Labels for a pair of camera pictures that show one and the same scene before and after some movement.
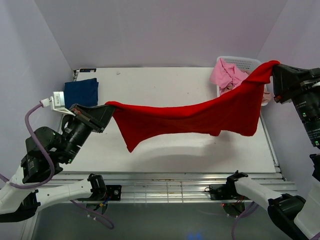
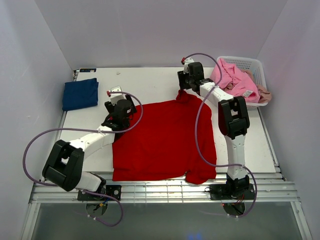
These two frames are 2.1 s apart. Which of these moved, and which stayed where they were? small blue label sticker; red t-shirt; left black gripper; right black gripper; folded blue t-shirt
Moved: left black gripper; right black gripper; red t-shirt
Stayed: folded blue t-shirt; small blue label sticker
